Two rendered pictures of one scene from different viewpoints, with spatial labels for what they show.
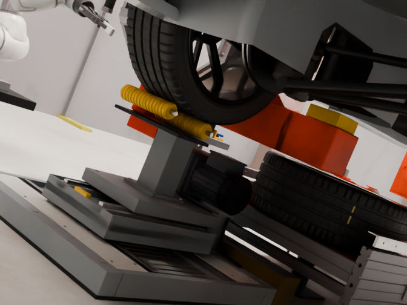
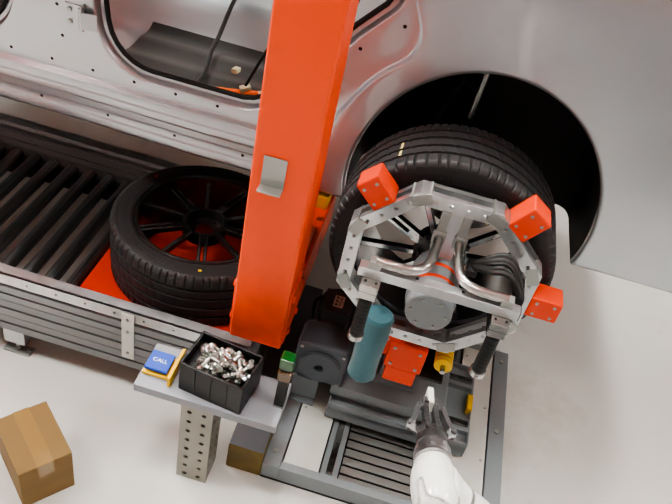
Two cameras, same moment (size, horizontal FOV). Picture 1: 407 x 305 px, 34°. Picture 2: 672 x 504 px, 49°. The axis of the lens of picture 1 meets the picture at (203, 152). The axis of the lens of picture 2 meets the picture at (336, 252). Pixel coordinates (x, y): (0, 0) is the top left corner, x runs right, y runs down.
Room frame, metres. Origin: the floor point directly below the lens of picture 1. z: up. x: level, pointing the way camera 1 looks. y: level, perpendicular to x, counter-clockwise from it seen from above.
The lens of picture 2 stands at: (3.61, 1.33, 2.18)
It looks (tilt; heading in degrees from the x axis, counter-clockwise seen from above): 40 degrees down; 232
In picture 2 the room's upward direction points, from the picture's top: 14 degrees clockwise
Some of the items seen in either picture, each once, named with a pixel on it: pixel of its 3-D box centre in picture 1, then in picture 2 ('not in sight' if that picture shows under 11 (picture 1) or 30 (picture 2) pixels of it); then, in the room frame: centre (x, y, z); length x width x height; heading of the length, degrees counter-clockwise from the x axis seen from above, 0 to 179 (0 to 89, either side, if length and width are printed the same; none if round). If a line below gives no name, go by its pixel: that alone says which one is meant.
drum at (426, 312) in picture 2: not in sight; (432, 288); (2.44, 0.29, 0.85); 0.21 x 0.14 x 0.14; 48
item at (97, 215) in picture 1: (131, 215); (402, 390); (2.24, 0.14, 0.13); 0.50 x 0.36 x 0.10; 138
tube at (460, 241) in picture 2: not in sight; (486, 261); (2.40, 0.39, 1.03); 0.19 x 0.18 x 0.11; 48
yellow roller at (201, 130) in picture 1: (182, 121); not in sight; (2.28, 0.11, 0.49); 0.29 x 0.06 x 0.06; 48
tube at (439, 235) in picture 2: not in sight; (411, 240); (2.55, 0.26, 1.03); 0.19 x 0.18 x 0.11; 48
